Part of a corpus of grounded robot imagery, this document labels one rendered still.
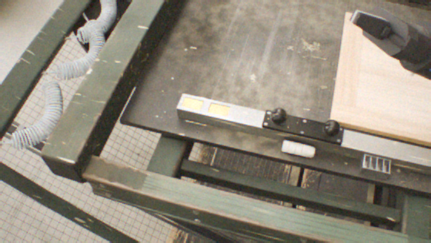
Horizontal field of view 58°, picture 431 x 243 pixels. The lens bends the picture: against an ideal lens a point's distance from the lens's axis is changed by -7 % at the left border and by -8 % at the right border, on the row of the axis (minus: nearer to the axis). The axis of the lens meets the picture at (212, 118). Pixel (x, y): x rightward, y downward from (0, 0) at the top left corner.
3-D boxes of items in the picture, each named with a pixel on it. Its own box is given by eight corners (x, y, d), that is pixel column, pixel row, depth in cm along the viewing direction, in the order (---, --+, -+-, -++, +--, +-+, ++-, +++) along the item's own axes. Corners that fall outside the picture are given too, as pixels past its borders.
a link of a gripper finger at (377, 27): (359, 7, 60) (388, 21, 62) (349, 25, 61) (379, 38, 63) (363, 10, 59) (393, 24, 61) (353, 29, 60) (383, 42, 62)
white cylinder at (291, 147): (280, 153, 103) (312, 161, 101) (282, 147, 100) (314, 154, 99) (282, 143, 104) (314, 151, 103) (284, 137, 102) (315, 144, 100)
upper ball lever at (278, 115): (285, 130, 103) (285, 125, 90) (270, 127, 104) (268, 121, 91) (289, 115, 103) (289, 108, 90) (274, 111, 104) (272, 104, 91)
